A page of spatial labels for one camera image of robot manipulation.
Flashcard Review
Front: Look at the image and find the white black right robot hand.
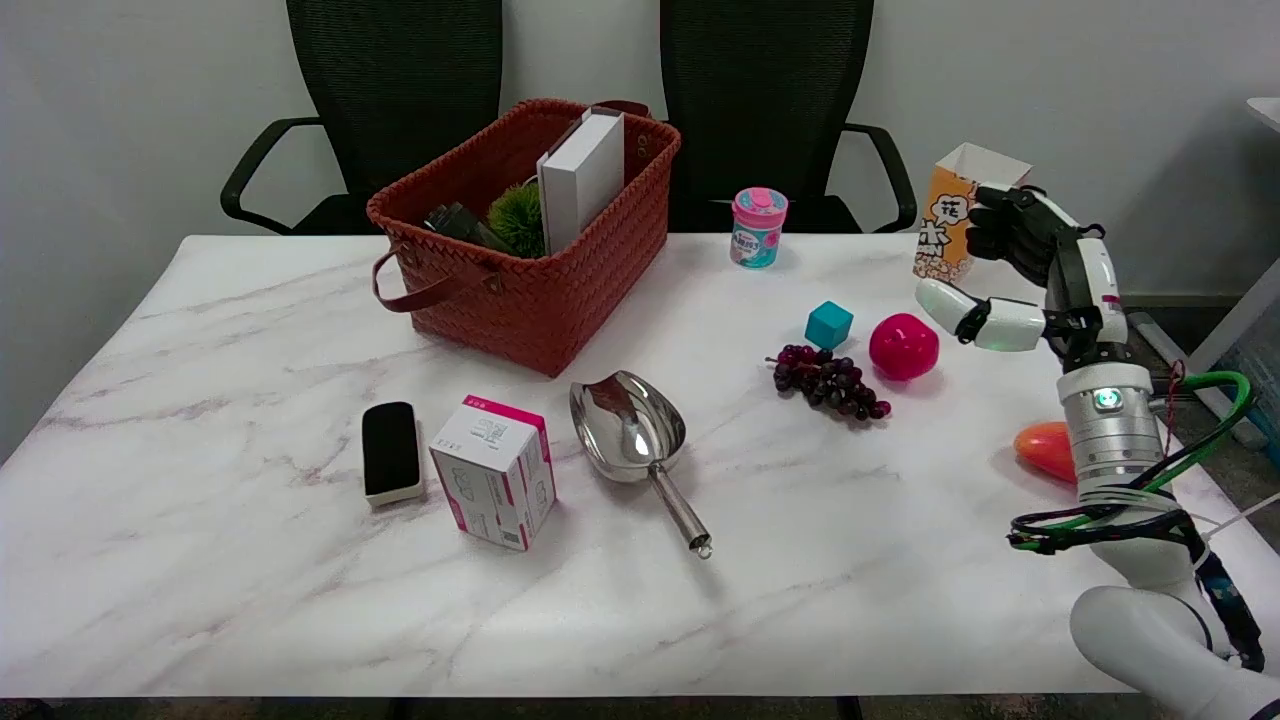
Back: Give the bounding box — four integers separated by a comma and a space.
915, 183, 1136, 373

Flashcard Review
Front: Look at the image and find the white pink paper box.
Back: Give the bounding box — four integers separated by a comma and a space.
430, 395, 557, 552

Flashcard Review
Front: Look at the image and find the orange popcorn paper box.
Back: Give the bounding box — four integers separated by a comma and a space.
913, 142, 1033, 284

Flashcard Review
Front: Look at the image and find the white flat box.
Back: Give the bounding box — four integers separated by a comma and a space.
537, 107, 627, 257

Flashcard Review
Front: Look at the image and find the orange red mango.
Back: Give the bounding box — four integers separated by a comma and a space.
1014, 421, 1079, 485

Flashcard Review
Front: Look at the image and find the pink red apple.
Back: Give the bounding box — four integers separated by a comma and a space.
868, 313, 941, 382

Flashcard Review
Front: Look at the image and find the teal cube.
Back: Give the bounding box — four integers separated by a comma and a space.
805, 300, 855, 351

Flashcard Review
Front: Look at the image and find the dark purple grape bunch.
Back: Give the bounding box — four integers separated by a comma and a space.
766, 344, 892, 423

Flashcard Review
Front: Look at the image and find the pink lid teal jar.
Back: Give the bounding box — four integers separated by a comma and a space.
729, 187, 789, 269

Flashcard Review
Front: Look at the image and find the black mesh office chair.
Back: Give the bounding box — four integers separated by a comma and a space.
220, 0, 504, 236
660, 0, 918, 234

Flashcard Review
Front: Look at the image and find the silver metal scoop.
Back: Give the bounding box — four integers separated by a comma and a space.
569, 370, 714, 560

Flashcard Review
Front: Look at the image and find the red woven basket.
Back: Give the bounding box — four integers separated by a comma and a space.
366, 97, 683, 379

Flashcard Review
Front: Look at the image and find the green spiky plant ball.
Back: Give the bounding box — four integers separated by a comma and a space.
487, 182, 547, 259

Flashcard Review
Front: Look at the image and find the black object in basket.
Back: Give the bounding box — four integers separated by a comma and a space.
424, 202, 511, 253

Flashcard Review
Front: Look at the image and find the black whiteboard eraser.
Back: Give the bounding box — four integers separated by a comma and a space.
361, 401, 425, 506

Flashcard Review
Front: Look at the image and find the thin red wire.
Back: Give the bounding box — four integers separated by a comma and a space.
1160, 360, 1188, 456

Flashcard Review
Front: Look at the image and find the white desk frame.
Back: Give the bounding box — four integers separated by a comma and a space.
1128, 97, 1280, 448

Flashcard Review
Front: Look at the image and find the green cable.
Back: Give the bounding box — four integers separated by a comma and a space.
1010, 370, 1256, 551

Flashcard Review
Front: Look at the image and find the thin white cable tie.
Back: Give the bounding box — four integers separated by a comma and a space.
1200, 493, 1280, 543

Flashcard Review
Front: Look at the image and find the black cable bundle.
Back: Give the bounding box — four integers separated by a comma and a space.
1008, 508, 1267, 673

